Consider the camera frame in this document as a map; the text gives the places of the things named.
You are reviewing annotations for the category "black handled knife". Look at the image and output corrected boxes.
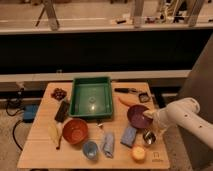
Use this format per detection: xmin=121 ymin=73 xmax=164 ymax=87
xmin=114 ymin=88 xmax=140 ymax=94

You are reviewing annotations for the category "dark grape bunch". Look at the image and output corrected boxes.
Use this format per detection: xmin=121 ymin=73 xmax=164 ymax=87
xmin=51 ymin=88 xmax=67 ymax=101

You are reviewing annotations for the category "blue sponge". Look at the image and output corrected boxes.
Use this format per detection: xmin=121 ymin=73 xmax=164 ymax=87
xmin=120 ymin=125 xmax=137 ymax=147

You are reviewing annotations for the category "purple bowl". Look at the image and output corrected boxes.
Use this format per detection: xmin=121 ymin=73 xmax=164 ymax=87
xmin=127 ymin=105 xmax=152 ymax=129

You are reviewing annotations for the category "orange bowl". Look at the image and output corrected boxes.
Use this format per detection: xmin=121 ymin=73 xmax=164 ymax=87
xmin=62 ymin=118 xmax=88 ymax=145

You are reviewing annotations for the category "black cable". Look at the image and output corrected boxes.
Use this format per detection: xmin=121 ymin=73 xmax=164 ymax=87
xmin=5 ymin=89 xmax=26 ymax=151

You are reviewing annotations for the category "blue power box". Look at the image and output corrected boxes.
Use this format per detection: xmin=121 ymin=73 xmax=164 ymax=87
xmin=23 ymin=105 xmax=38 ymax=123

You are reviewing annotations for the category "black rectangular block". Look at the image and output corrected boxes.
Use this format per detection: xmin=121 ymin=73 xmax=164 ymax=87
xmin=55 ymin=101 xmax=70 ymax=122

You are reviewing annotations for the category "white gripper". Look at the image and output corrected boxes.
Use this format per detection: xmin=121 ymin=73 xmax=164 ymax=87
xmin=143 ymin=109 xmax=166 ymax=130

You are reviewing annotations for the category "yellow banana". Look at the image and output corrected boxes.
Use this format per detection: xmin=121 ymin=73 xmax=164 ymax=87
xmin=48 ymin=122 xmax=62 ymax=150

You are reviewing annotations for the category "small blue cup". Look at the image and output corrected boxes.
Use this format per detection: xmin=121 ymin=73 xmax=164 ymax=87
xmin=82 ymin=141 xmax=98 ymax=160

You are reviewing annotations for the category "small black square box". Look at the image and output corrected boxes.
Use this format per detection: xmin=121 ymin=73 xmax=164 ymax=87
xmin=139 ymin=93 xmax=150 ymax=103

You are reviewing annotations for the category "small metal cup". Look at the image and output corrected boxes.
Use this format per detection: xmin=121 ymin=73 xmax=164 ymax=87
xmin=143 ymin=130 xmax=156 ymax=146

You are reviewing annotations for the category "green plastic tray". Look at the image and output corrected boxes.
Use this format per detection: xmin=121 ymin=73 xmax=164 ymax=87
xmin=69 ymin=77 xmax=114 ymax=119

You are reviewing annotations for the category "orange carrot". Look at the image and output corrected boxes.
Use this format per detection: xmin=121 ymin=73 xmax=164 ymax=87
xmin=118 ymin=97 xmax=138 ymax=107

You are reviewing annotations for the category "yellow round fruit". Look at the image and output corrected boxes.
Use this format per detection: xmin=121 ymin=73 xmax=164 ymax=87
xmin=131 ymin=146 xmax=146 ymax=162

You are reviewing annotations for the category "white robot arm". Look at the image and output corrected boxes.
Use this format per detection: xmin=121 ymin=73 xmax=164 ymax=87
xmin=144 ymin=97 xmax=213 ymax=149

